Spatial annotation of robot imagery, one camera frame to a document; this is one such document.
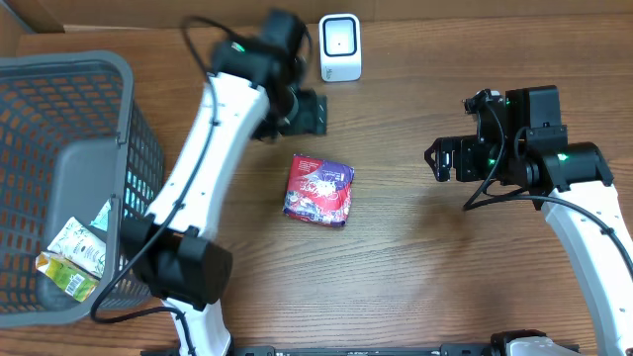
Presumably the red purple pad package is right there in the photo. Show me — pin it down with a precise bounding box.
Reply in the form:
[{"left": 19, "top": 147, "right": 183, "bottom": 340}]
[{"left": 283, "top": 154, "right": 355, "bottom": 227}]

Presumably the green yellow sachet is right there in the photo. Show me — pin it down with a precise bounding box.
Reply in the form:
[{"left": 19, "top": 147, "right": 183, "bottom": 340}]
[{"left": 36, "top": 252, "right": 99, "bottom": 302}]

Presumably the white barcode scanner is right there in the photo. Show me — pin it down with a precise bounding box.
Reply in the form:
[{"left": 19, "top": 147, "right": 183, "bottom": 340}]
[{"left": 318, "top": 13, "right": 362, "bottom": 82}]

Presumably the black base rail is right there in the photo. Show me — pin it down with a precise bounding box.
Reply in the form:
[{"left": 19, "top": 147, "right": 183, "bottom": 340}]
[{"left": 140, "top": 343, "right": 580, "bottom": 356}]

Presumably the teal wipes packet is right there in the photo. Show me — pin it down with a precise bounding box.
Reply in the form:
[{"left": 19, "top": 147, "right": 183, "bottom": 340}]
[{"left": 90, "top": 201, "right": 111, "bottom": 231}]

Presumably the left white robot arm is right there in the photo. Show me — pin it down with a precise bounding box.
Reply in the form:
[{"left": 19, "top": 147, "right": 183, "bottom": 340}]
[{"left": 120, "top": 9, "right": 326, "bottom": 355}]

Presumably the white shampoo tube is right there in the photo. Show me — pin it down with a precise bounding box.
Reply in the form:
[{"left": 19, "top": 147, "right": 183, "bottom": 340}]
[{"left": 47, "top": 218, "right": 107, "bottom": 278}]

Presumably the grey plastic basket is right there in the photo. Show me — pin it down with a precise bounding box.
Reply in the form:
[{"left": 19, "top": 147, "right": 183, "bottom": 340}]
[{"left": 1, "top": 50, "right": 164, "bottom": 328}]

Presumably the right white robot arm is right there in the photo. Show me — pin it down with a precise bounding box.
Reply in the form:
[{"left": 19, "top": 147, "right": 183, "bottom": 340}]
[{"left": 424, "top": 85, "right": 632, "bottom": 355}]

